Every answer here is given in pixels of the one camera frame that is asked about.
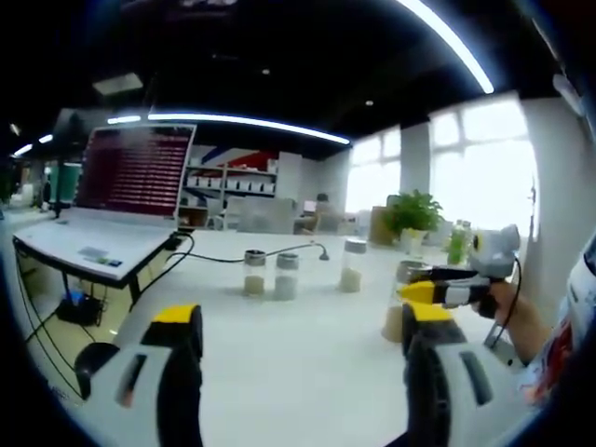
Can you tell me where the glass seasoning bottle steel lid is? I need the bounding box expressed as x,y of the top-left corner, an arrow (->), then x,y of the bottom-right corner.
342,237 -> 368,293
274,252 -> 299,302
380,259 -> 434,345
243,249 -> 267,297

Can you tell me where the white storage shelf rack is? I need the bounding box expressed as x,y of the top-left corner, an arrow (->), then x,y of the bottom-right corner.
179,162 -> 280,229

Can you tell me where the row of white storage bins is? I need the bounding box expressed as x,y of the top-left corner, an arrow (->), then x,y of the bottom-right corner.
190,179 -> 277,193

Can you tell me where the green potted plant white pot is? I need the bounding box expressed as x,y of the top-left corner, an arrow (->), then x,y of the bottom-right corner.
386,189 -> 443,255

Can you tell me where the white ceiling air conditioner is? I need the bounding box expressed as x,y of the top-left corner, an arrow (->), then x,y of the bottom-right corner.
91,74 -> 143,99

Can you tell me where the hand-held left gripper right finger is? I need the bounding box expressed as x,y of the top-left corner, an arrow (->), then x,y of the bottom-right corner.
400,300 -> 533,447

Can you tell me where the long ceiling light strip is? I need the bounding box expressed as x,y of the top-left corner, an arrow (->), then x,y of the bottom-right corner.
147,113 -> 350,145
404,0 -> 495,94

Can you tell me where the brown paper bag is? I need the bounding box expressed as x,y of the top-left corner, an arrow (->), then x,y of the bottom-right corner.
370,207 -> 395,246

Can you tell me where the black-framed laptop stand table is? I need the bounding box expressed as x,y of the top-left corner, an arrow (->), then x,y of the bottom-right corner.
12,235 -> 187,311

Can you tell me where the white chest-worn device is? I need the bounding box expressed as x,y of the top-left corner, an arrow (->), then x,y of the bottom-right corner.
570,246 -> 596,308

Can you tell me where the person's right hand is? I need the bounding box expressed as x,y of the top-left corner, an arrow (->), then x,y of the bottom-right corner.
469,281 -> 521,327

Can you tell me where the grey mesh office chair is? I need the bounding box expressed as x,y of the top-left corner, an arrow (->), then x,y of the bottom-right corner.
237,197 -> 297,234

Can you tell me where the large bright window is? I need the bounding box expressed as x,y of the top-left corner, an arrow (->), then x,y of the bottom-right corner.
351,128 -> 401,220
430,100 -> 541,238

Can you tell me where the green drink bottle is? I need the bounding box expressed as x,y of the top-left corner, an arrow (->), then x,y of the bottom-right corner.
446,221 -> 471,266

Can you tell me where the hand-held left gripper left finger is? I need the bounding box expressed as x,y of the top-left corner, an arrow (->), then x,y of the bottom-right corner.
86,302 -> 206,447

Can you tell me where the white laptop red-text screen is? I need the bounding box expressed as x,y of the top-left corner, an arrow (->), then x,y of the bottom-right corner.
12,123 -> 197,289

